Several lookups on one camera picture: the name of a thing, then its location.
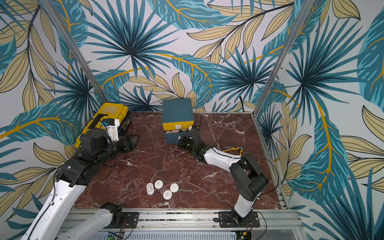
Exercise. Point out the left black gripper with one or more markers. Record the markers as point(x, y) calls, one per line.
point(128, 139)

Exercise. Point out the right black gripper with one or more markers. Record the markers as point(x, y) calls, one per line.
point(192, 145)

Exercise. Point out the yellow top drawer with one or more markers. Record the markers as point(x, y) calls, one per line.
point(177, 125)

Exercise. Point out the teal drawer cabinet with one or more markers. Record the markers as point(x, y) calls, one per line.
point(176, 110)

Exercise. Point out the white round case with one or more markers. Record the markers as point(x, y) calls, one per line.
point(158, 184)
point(167, 195)
point(174, 188)

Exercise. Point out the white oval earphone case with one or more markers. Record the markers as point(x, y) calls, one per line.
point(150, 189)

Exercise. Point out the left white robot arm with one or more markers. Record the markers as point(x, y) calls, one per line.
point(74, 176)

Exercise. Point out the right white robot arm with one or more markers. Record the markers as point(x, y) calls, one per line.
point(249, 177)

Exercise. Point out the yellow black toolbox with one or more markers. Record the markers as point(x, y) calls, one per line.
point(114, 115)

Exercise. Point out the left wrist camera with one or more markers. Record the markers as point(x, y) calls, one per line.
point(112, 127)

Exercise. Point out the yellow handled pliers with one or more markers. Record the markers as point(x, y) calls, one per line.
point(240, 150)

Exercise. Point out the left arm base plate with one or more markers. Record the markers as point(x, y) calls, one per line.
point(125, 220)

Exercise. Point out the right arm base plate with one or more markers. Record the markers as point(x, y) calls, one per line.
point(230, 219)

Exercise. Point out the aluminium front rail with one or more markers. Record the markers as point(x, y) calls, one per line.
point(206, 224)

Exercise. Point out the left aluminium frame post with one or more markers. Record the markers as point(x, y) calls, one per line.
point(59, 22)

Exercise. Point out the aluminium frame post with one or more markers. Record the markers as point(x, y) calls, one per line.
point(59, 22)
point(299, 21)

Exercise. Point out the right aluminium frame post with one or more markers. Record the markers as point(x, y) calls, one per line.
point(299, 21)

